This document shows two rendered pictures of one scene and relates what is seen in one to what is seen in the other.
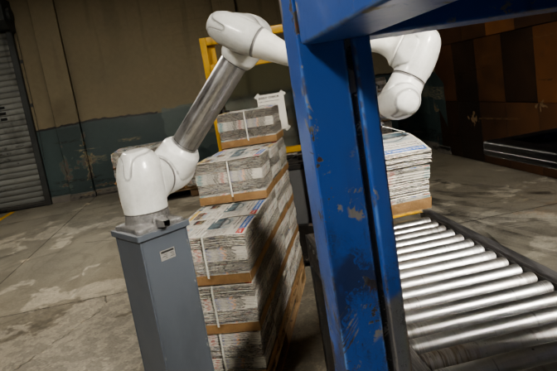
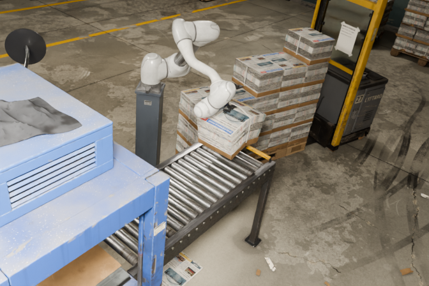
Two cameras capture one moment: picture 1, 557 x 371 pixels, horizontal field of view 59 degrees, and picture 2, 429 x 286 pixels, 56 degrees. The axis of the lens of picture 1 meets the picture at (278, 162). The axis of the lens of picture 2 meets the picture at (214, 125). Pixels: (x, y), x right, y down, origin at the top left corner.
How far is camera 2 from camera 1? 2.13 m
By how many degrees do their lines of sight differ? 45
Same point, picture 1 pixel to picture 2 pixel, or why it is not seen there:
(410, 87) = (200, 106)
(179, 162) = (171, 67)
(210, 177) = (239, 69)
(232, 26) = (174, 31)
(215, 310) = (188, 133)
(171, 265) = (148, 107)
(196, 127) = (179, 58)
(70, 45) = not seen: outside the picture
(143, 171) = (147, 67)
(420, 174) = (227, 143)
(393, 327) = not seen: hidden behind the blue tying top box
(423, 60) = (214, 99)
